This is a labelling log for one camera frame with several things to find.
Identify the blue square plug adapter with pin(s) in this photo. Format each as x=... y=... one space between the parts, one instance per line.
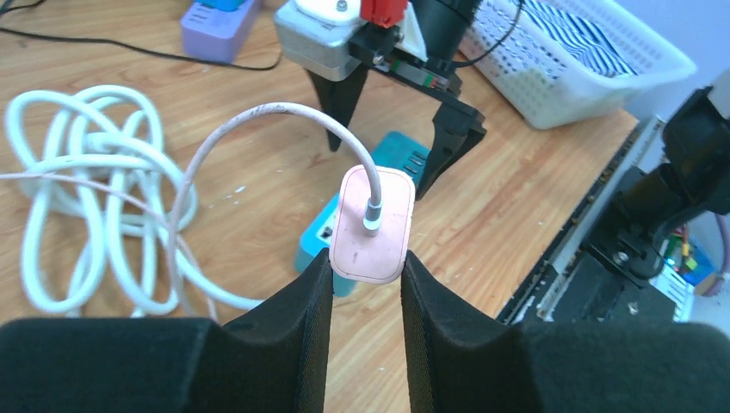
x=223 y=5

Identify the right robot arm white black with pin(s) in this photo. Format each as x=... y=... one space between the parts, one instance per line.
x=433 y=14

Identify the white plastic basket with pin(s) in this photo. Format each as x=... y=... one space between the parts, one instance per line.
x=548 y=86

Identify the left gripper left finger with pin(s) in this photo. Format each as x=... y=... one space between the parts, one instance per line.
x=271 y=359

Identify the pink USB charger plug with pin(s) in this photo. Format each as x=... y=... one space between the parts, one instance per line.
x=368 y=249

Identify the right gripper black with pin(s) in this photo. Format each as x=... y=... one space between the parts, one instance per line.
x=458 y=127

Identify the blue white striped cloth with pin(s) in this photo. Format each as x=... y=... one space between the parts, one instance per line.
x=582 y=39

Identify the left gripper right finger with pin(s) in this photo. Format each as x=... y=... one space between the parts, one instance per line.
x=461 y=360

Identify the teal power strip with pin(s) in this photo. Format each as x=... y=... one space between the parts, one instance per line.
x=396 y=151

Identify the black mounting base rail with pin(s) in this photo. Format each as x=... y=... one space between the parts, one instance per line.
x=617 y=257

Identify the purple USB power strip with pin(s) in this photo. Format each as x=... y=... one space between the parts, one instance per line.
x=213 y=35

